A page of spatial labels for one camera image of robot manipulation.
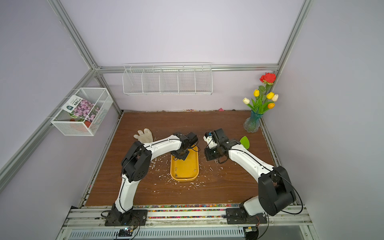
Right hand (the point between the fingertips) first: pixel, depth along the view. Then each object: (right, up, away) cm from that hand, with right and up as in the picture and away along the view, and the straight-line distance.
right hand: (206, 153), depth 86 cm
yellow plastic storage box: (-11, -11, +3) cm, 16 cm away
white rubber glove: (-42, +8, +19) cm, 47 cm away
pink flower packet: (-63, +25, -12) cm, 69 cm away
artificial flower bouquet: (+37, +33, +8) cm, 50 cm away
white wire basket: (-70, +17, -12) cm, 73 cm away
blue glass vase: (+33, +17, +17) cm, 41 cm away
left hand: (-17, -3, +7) cm, 19 cm away
